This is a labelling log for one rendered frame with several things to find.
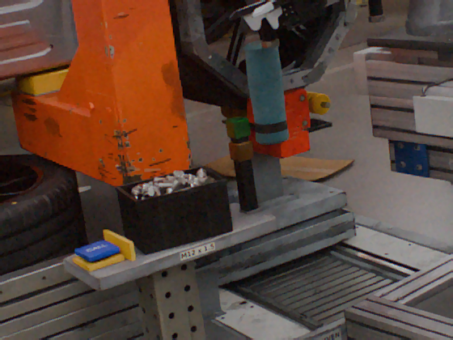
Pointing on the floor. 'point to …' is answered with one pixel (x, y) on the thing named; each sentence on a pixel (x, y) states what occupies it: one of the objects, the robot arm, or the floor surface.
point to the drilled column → (171, 304)
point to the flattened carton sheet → (295, 165)
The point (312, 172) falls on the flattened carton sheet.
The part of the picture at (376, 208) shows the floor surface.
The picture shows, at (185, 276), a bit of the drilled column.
